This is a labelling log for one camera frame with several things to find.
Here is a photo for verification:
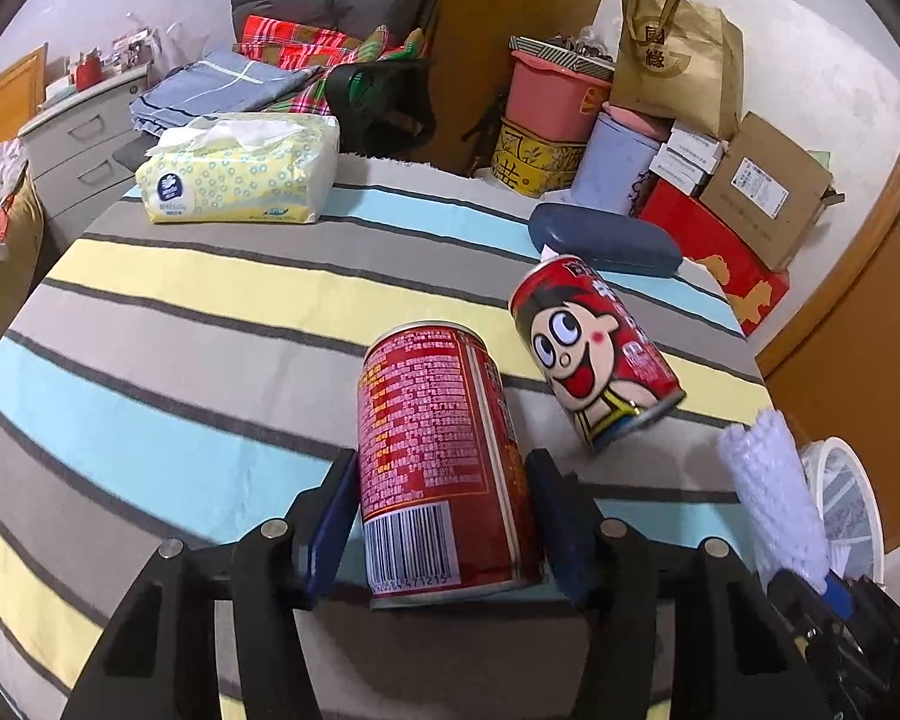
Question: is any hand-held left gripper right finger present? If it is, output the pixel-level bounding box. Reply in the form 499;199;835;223
523;447;822;720

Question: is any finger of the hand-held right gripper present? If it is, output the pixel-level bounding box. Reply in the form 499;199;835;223
766;568;826;631
825;570;875;620

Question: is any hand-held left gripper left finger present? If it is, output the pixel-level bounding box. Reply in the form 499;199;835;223
60;448;361;720

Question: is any white trash bin with bag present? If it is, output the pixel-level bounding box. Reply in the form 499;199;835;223
799;436;887;593

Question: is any red cartoon drink can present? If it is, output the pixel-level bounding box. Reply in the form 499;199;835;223
508;255;687;455
356;321;548;611

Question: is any dark blue glasses case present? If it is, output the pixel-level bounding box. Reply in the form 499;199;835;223
529;202;680;277

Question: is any wooden door with latch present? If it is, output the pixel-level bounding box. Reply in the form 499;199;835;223
754;86;900;552

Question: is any red gift box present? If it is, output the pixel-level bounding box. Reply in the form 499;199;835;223
637;178;792;337

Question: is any yellow patterned tissue pack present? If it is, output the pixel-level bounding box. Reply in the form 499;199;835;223
135;114;342;226

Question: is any light blue cylinder box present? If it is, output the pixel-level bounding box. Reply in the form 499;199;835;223
570;111;661;217

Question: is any small white carton box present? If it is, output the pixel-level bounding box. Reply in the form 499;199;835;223
656;146;721;173
649;165;710;196
667;126;728;155

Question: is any yellow tin box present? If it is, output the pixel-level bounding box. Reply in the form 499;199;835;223
491;118;586;197

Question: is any open cardboard box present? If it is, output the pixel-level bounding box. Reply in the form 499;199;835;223
697;111;847;271

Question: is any black chair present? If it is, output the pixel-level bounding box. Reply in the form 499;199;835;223
322;0;466;158

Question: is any pink lid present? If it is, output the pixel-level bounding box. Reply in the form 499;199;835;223
600;101;676;142

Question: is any yellow bed sheet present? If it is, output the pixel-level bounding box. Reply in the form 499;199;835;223
0;172;46;383

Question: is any pink plastic bin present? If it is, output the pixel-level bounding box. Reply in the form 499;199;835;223
506;51;614;145

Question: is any grey nightstand with drawers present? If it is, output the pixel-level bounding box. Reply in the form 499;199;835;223
16;60;155;256

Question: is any blue folded cloth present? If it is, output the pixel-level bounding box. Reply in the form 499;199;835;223
129;51;323;137

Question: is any brown paper bag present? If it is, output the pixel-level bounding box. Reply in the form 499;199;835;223
609;0;745;142

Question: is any patterned tray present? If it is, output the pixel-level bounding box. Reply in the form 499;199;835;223
508;34;616;80

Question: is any red plaid cloth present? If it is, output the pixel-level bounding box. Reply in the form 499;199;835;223
236;13;428;117

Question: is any clear plastic bag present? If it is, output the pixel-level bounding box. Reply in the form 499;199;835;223
547;24;616;61

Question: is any white plastic bag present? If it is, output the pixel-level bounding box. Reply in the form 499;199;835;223
146;19;196;76

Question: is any wooden headboard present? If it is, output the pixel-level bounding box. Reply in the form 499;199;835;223
0;43;50;140

